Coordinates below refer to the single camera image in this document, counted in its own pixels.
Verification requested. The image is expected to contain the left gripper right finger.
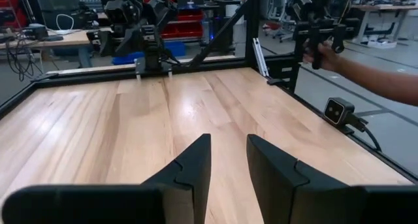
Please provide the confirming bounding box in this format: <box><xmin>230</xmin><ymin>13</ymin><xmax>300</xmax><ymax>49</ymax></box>
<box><xmin>246</xmin><ymin>134</ymin><xmax>418</xmax><ymax>224</ymax></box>

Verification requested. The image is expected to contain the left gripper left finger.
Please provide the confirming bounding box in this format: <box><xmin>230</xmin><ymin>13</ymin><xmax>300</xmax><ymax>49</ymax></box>
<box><xmin>1</xmin><ymin>133</ymin><xmax>212</xmax><ymax>224</ymax></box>

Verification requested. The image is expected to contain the person's forearm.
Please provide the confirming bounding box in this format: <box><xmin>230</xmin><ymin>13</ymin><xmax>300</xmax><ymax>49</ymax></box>
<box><xmin>336</xmin><ymin>59</ymin><xmax>418</xmax><ymax>107</ymax></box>

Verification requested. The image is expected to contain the blue plastic bin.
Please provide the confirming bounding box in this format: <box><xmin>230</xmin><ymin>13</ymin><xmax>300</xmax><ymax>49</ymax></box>
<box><xmin>112</xmin><ymin>40</ymin><xmax>187</xmax><ymax>67</ymax></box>

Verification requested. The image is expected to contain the person's hand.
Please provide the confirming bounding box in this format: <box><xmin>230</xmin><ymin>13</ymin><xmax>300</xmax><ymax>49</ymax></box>
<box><xmin>302</xmin><ymin>40</ymin><xmax>342</xmax><ymax>73</ymax></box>

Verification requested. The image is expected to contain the red storage bin rack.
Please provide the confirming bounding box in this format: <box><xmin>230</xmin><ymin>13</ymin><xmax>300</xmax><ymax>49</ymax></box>
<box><xmin>142</xmin><ymin>0</ymin><xmax>204</xmax><ymax>39</ymax></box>

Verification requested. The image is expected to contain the black desk box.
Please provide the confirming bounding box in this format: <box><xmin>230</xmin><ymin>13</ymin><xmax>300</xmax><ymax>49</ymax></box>
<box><xmin>24</xmin><ymin>24</ymin><xmax>50</xmax><ymax>42</ymax></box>

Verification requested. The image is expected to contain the light wooden desk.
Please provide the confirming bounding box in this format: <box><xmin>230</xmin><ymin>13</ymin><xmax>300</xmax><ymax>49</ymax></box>
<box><xmin>351</xmin><ymin>3</ymin><xmax>418</xmax><ymax>50</ymax></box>

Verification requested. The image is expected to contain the black office chair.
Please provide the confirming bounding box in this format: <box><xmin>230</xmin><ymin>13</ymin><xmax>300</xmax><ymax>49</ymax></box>
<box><xmin>35</xmin><ymin>0</ymin><xmax>84</xmax><ymax>31</ymax></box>

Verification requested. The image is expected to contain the table-level camera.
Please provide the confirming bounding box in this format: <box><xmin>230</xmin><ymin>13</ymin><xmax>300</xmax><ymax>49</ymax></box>
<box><xmin>323</xmin><ymin>97</ymin><xmax>368</xmax><ymax>135</ymax></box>

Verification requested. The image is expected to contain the black frame bracket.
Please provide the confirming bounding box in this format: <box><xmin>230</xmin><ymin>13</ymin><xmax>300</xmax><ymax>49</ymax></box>
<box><xmin>266</xmin><ymin>76</ymin><xmax>290</xmax><ymax>87</ymax></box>

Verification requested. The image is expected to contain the black camera cable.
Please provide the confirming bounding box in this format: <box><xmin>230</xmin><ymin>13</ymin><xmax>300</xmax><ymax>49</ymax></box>
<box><xmin>357</xmin><ymin>124</ymin><xmax>383</xmax><ymax>153</ymax></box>

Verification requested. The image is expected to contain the white aluminium bracket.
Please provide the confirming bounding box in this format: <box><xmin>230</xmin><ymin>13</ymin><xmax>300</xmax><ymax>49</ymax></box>
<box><xmin>252</xmin><ymin>37</ymin><xmax>270</xmax><ymax>78</ymax></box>

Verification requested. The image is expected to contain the black leader arm handle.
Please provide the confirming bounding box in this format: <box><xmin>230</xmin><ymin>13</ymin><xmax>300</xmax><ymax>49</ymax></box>
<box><xmin>291</xmin><ymin>0</ymin><xmax>347</xmax><ymax>71</ymax></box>

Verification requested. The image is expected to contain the black aluminium table frame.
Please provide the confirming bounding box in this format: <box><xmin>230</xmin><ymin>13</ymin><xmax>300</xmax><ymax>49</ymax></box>
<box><xmin>0</xmin><ymin>0</ymin><xmax>418</xmax><ymax>182</ymax></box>

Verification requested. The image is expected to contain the white looped cable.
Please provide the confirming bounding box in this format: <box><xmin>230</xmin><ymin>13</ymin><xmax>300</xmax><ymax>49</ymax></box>
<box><xmin>54</xmin><ymin>13</ymin><xmax>76</xmax><ymax>35</ymax></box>

